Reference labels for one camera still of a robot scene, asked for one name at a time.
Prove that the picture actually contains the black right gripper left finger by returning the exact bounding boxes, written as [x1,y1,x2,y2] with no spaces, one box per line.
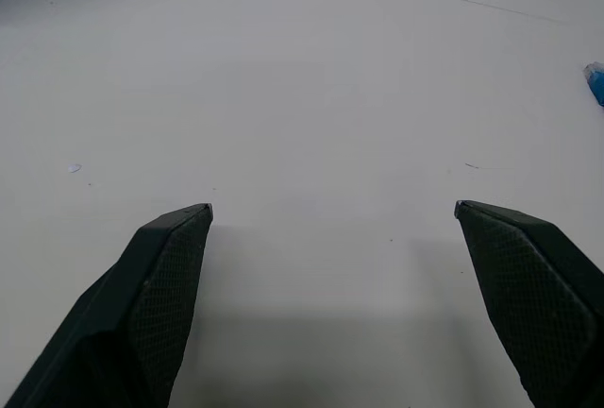
[0,202,214,408]

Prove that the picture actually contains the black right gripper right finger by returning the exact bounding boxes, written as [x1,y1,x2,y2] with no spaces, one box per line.
[453,199,604,408]

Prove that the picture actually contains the blue object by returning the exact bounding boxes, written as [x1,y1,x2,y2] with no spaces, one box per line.
[582,61,604,108]

